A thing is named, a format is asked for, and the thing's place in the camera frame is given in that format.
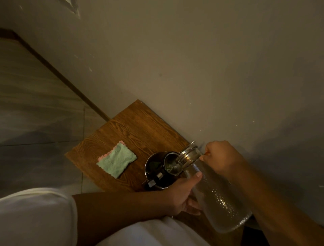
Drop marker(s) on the person's right fingers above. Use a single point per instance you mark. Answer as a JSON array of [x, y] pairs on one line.
[[208, 156]]

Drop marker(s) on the dark steel pot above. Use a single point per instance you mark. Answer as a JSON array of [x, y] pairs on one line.
[[155, 168]]

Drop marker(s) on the person's right hand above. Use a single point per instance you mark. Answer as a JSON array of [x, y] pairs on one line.
[[224, 159]]

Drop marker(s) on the clear textured glass bottle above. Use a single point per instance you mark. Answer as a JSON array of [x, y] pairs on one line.
[[217, 200]]

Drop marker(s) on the person's white shirt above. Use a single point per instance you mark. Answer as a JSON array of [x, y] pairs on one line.
[[38, 218]]

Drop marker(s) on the dark wooden skirting board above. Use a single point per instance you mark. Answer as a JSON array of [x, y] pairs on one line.
[[63, 78]]

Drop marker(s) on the person's right forearm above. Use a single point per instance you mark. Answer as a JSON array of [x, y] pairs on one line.
[[268, 202]]

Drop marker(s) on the small steel cup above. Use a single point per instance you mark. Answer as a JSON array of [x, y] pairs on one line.
[[171, 163]]

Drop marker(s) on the person's left thumb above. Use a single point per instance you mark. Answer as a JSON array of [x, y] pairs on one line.
[[195, 180]]

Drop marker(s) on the person's left hand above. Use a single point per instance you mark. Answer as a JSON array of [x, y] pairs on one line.
[[178, 195]]

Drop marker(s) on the person's left forearm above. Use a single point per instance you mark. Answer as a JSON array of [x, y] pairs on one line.
[[119, 215]]

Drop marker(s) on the green cloth with pink edge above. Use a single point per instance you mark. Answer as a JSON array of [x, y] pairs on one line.
[[117, 160]]

